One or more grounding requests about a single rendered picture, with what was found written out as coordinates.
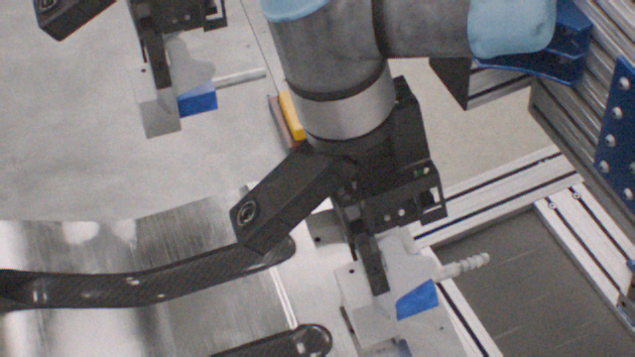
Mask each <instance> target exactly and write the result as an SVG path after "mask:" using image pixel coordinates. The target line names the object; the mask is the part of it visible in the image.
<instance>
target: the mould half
mask: <svg viewBox="0 0 635 357"><path fill-rule="evenodd" d="M260 181H261V180H258V181H254V182H250V183H247V184H245V185H243V186H241V187H239V188H236V189H233V190H230V191H226V192H223V193H219V194H216V195H213V196H210V197H206V198H203V199H200V200H197V201H193V202H190V203H187V204H184V205H181V206H178V207H174V208H171V209H168V210H164V211H161V212H158V213H154V214H151V215H147V216H144V217H140V218H136V219H131V220H125V221H115V222H69V221H51V220H0V268H2V267H5V268H12V269H19V270H26V271H35V272H50V273H66V274H111V273H126V272H136V271H143V270H148V269H152V268H156V267H159V266H163V265H166V264H170V263H173V262H175V261H178V260H182V259H185V258H188V257H191V256H195V255H198V254H201V253H204V252H207V251H210V250H213V249H216V248H219V247H222V246H225V245H228V244H232V243H235V242H237V240H236V237H235V234H234V230H233V227H232V224H231V221H230V218H229V210H230V209H231V208H232V207H233V206H234V205H235V204H237V203H238V202H239V201H240V200H241V199H242V198H243V197H244V196H245V195H246V194H247V193H248V192H249V191H250V190H251V189H252V188H254V187H255V186H256V185H257V184H258V183H259V182H260ZM289 234H290V235H291V236H292V237H293V238H294V239H295V241H296V245H297V247H296V252H295V254H294V255H293V257H292V258H291V259H289V260H288V261H286V262H283V264H280V265H276V266H274V267H272V268H271V269H269V270H265V271H263V272H259V273H256V274H253V275H249V276H246V277H243V278H240V279H237V280H233V281H230V282H227V283H224V284H221V285H218V286H215V287H212V288H209V289H206V290H202V291H199V292H196V293H193V294H190V295H187V296H183V297H178V298H174V299H171V300H168V301H164V302H160V303H155V304H150V305H144V306H135V307H115V309H87V308H40V309H24V311H13V312H5V313H1V314H0V357H206V356H209V355H212V354H215V353H218V352H222V351H225V350H228V349H231V348H234V347H237V346H240V345H243V344H246V343H249V342H252V341H255V340H258V339H261V338H264V337H268V336H271V335H274V334H278V333H280V332H281V331H285V330H288V329H291V328H293V327H295V326H297V325H299V324H302V323H305V324H309V323H317V324H320V325H323V326H324V327H326V328H327V329H328V330H329V331H330V333H331V335H332V339H333V342H332V347H331V349H330V350H329V352H328V353H327V354H326V355H324V356H323V357H414V356H413V354H412V352H411V349H410V347H409V345H408V342H407V340H406V339H402V340H399V342H400V343H399V344H396V345H393V346H389V347H386V348H383V349H379V350H376V351H373V352H369V353H366V354H363V355H361V356H358V354H357V352H356V348H355V346H354V343H353V341H352V338H351V336H350V333H349V331H348V328H347V326H346V323H345V321H344V318H343V315H342V313H341V311H340V309H339V308H340V307H341V306H344V304H343V301H342V297H341V294H340V290H339V287H338V284H337V280H336V277H335V273H334V269H337V268H340V267H342V266H345V265H348V264H349V263H352V259H351V256H350V253H349V251H347V252H344V253H340V254H337V255H333V256H330V257H326V258H323V259H320V258H319V256H318V252H317V250H316V247H315V245H314V242H313V240H312V237H311V235H310V232H309V230H308V227H307V224H306V222H305V219H304V220H303V221H302V222H301V223H300V224H299V225H298V226H297V227H296V228H294V229H293V230H292V231H291V232H290V233H289Z"/></svg>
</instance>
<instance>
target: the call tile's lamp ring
mask: <svg viewBox="0 0 635 357"><path fill-rule="evenodd" d="M268 99H269V101H270V104H271V106H272V108H273V111H274V113H275V116H276V118H277V121H278V123H279V126H280V128H281V130H282V132H283V134H284V137H285V139H286V142H287V144H288V147H289V149H291V148H295V147H297V146H298V145H299V144H300V143H301V142H302V141H303V140H304V139H303V140H299V141H296V142H293V139H292V137H291V134H290V132H289V131H288V128H287V126H286V123H285V121H284V118H283V116H282V114H281V111H280V109H279V106H278V104H277V101H278V100H279V95H277V96H273V97H270V98H268Z"/></svg>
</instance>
